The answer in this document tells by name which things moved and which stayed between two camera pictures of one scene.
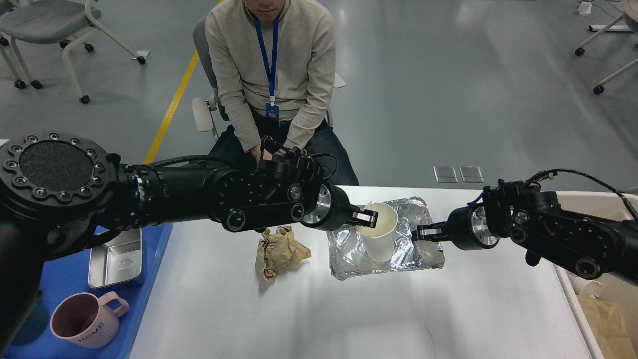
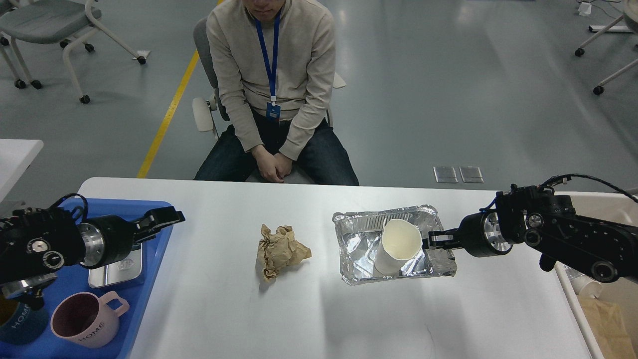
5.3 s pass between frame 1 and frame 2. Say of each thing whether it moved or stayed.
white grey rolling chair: stayed
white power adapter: stayed
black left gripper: moved
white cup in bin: stayed
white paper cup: moved
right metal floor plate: stayed
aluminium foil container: moved
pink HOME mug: stayed
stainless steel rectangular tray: stayed
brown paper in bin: stayed
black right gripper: moved
